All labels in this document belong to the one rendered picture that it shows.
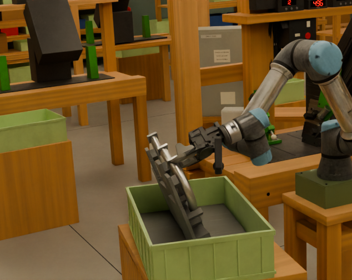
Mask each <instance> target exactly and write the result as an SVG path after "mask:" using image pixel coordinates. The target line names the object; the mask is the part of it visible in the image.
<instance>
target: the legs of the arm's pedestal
mask: <svg viewBox="0 0 352 280"><path fill-rule="evenodd" d="M306 243H308V244H310V245H312V246H313V247H315V248H317V280H352V221H347V222H343V223H338V224H334V225H331V226H325V225H323V224H322V223H320V222H318V221H316V220H314V219H312V218H310V217H309V216H307V215H305V214H303V213H301V212H299V211H297V210H296V209H294V208H292V207H290V206H289V205H287V204H285V203H284V251H285V252H286V253H287V254H288V255H290V256H291V258H292V259H293V260H295V261H296V262H297V263H298V264H299V265H300V266H301V267H302V268H304V269H305V270H306Z"/></svg>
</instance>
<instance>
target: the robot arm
mask: <svg viewBox="0 0 352 280"><path fill-rule="evenodd" d="M342 59H343V56H342V53H341V50H340V49H339V47H338V46H337V45H335V44H334V43H331V42H328V41H315V40H308V39H297V40H294V41H292V42H290V43H289V44H287V45H286V46H285V47H284V48H283V49H282V50H281V51H280V52H279V53H278V54H277V55H276V57H275V58H274V60H273V61H272V63H271V64H270V67H271V69H270V71H269V72H268V74H267V75H266V77H265V78H264V80H263V81H262V83H261V85H260V86H259V88H258V89H257V91H256V93H255V94H254V95H253V97H252V99H251V100H250V102H249V103H248V105H247V106H246V108H245V110H244V111H243V113H242V114H241V116H239V117H237V118H234V119H232V120H230V121H228V122H226V123H224V124H222V125H221V126H220V125H219V123H218V121H217V122H215V123H214V125H213V126H211V127H209V128H207V129H205V128H204V127H202V126H201V127H199V128H197V129H195V130H193V131H191V132H189V134H188V138H189V144H190V145H189V146H184V145H182V144H181V143H177V144H176V145H175V147H176V151H177V156H176V157H175V158H173V159H172V160H171V161H170V163H179V165H180V167H181V168H185V167H189V166H192V165H194V164H196V163H198V162H200V161H202V160H203V159H205V158H207V157H209V156H210V155H211V154H212V153H214V154H215V162H214V163H213V169H214V170H215V174H222V170H223V169H224V164H223V162H222V146H223V147H225V148H227V149H229V150H230V151H234V152H238V153H241V154H244V155H246V156H249V157H250V160H251V161H252V164H253V165H255V166H263V165H265V164H267V163H269V162H270V161H271V159H272V154H271V148H270V147H269V143H268V140H267V137H266V134H265V130H264V129H266V127H268V126H269V118H268V116H267V112H268V110H269V109H270V107H271V106H272V104H273V103H274V101H275V100H276V98H277V96H278V95H279V93H280V92H281V90H282V89H283V87H284V86H285V84H286V82H287V81H288V80H289V79H292V78H293V77H294V75H295V74H296V73H297V72H299V71H301V72H306V73H307V74H308V76H309V78H310V79H311V81H312V82H313V83H314V84H318V85H319V87H320V89H321V91H322V93H323V95H324V97H325V99H326V100H327V102H328V104H329V106H330V108H331V110H332V111H333V114H334V116H335V118H336V119H333V120H329V121H325V122H323V123H322V125H321V132H320V133H321V160H320V163H319V167H318V169H317V176H318V177H319V178H321V179H324V180H327V181H345V180H349V179H352V160H351V156H352V97H351V95H350V93H349V91H348V89H347V87H346V85H345V83H344V81H343V79H342V77H341V75H340V72H341V66H342V63H343V62H342V61H341V60H342ZM195 155H196V156H195Z"/></svg>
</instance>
